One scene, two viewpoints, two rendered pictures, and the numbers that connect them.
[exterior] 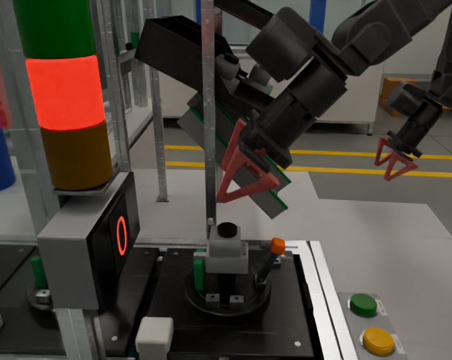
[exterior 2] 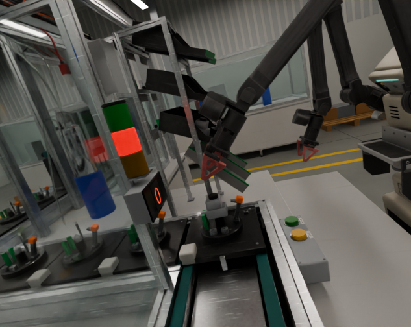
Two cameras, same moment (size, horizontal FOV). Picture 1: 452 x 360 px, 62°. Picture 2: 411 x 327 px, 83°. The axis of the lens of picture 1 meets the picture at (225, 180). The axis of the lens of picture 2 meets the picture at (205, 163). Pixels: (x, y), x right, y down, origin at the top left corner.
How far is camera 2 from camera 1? 0.20 m
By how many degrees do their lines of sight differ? 11
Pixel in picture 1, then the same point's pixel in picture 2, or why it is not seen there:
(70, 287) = (139, 214)
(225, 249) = (213, 205)
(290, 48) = (215, 106)
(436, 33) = not seen: hidden behind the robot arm
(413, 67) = (334, 100)
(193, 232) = not seen: hidden behind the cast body
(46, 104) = (119, 147)
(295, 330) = (256, 238)
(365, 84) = not seen: hidden behind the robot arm
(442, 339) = (346, 235)
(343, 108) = (294, 134)
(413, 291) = (329, 215)
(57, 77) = (122, 136)
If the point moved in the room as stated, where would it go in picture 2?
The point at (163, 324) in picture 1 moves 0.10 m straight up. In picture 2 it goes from (190, 246) to (181, 216)
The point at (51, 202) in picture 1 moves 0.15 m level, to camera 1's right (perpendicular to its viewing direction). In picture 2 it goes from (128, 185) to (195, 170)
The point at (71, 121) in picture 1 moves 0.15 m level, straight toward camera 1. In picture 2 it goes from (129, 151) to (132, 164)
